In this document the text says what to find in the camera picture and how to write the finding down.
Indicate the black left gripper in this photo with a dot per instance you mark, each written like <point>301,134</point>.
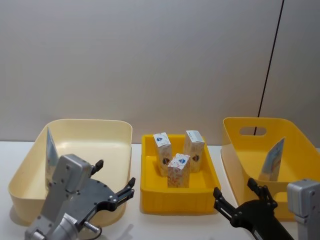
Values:
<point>97,195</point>

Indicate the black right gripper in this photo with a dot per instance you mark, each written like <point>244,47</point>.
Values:
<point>257,220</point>

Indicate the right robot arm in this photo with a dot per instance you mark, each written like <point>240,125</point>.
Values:
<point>303,200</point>

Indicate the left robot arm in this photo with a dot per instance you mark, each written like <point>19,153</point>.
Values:
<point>67,172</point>

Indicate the cream plastic bin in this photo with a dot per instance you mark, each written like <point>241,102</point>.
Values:
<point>100,155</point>

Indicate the small printed carton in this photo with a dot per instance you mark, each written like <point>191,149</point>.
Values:
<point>163,152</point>
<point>51,157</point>
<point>195,150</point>
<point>272,162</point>
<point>178,175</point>

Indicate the small yellow plastic crate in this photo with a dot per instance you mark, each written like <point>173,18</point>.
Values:
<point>175,200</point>

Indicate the large yellow plastic bin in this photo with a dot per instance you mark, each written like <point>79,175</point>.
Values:
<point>295,155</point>

